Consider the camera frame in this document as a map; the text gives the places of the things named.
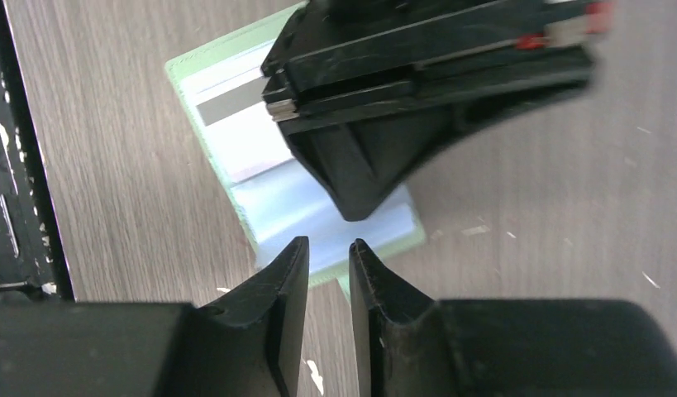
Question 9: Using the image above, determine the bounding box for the green card holder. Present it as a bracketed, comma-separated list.
[165, 7, 425, 287]

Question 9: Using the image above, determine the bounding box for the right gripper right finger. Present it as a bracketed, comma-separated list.
[349, 239, 677, 396]

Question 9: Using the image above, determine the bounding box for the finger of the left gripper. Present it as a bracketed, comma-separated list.
[260, 1, 613, 118]
[284, 82, 588, 222]

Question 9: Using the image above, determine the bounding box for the silver credit card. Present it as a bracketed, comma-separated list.
[181, 41, 292, 184]

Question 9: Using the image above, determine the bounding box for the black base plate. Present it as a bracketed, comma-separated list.
[0, 1, 74, 301]

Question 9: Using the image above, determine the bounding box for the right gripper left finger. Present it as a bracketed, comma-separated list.
[0, 237, 309, 396]

